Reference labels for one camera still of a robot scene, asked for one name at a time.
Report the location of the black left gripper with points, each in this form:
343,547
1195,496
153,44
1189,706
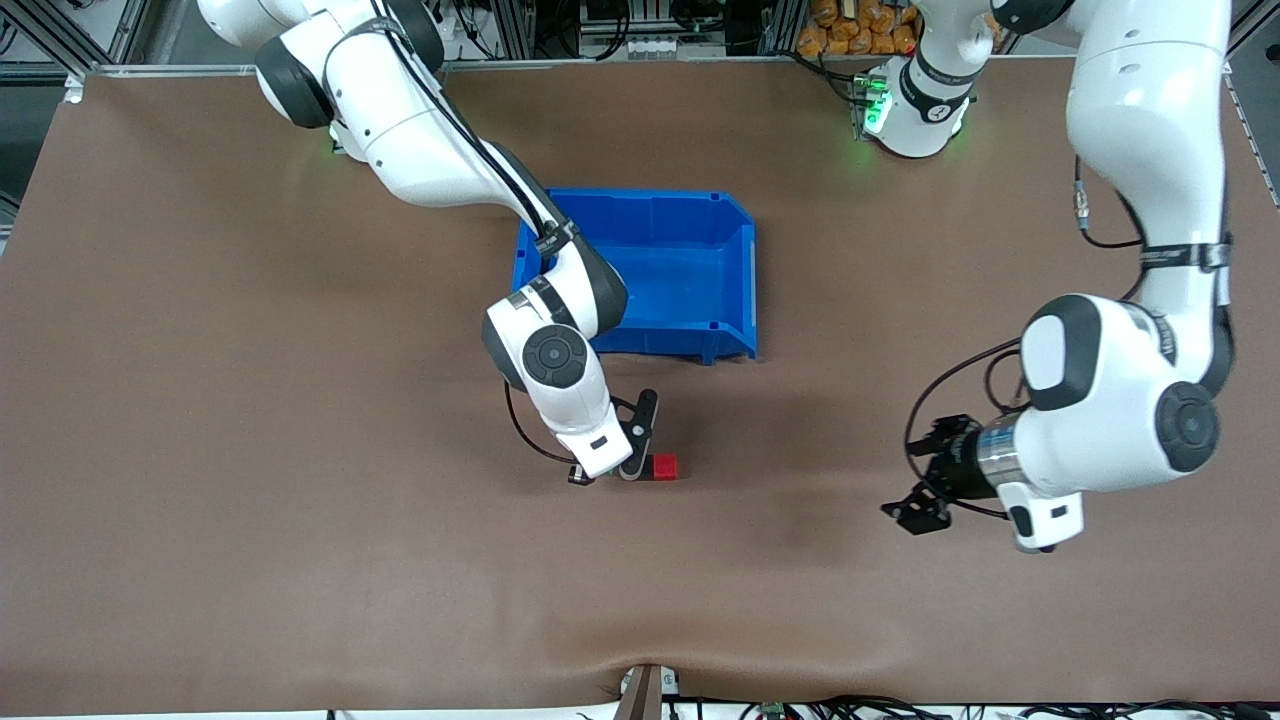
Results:
955,468

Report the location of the small red cube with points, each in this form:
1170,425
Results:
666,468

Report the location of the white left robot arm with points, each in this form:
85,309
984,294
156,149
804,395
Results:
1110,400

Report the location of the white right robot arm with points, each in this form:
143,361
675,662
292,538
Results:
420,150

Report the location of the blue plastic storage bin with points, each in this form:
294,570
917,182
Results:
690,270

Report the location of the brown grey edge clamp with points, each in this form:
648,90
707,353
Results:
640,695

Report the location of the orange snack bags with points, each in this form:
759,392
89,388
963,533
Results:
850,35

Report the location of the white power strip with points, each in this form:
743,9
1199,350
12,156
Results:
465,35

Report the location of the white perforated side rail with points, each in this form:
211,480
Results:
1255,150

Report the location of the silver table edge rail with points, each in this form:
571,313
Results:
700,62

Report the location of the aluminium frame post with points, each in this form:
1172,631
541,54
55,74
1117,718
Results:
510,25

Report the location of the aluminium corner bracket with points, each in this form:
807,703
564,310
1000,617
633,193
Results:
74,88

